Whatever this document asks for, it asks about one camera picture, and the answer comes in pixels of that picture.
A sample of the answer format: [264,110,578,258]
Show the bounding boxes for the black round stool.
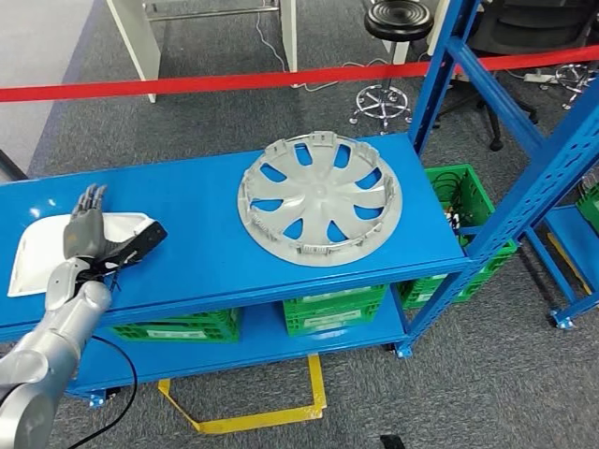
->
[348,0,435,135]

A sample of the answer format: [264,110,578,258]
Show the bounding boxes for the white desk frame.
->
[104,0,298,104]

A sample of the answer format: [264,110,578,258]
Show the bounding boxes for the black cable coil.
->
[431,172,462,207]

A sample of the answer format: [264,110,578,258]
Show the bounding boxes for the white curved plastic car part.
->
[8,212,156,298]

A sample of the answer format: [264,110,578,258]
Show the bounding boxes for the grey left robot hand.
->
[63,183,109,262]

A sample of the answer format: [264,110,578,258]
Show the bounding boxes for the white floor cable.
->
[255,10,389,94]

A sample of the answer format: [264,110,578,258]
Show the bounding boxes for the silver plastic wheel cover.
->
[236,131,403,268]

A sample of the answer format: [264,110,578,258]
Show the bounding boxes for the black office chair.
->
[435,0,599,153]

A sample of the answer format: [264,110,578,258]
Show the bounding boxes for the red barrier belt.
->
[0,44,599,104]

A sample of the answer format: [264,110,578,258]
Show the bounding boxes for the chrome star chair base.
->
[554,62,595,111]

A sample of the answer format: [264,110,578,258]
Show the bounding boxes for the yellow floor tape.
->
[546,232,593,297]
[158,354,327,435]

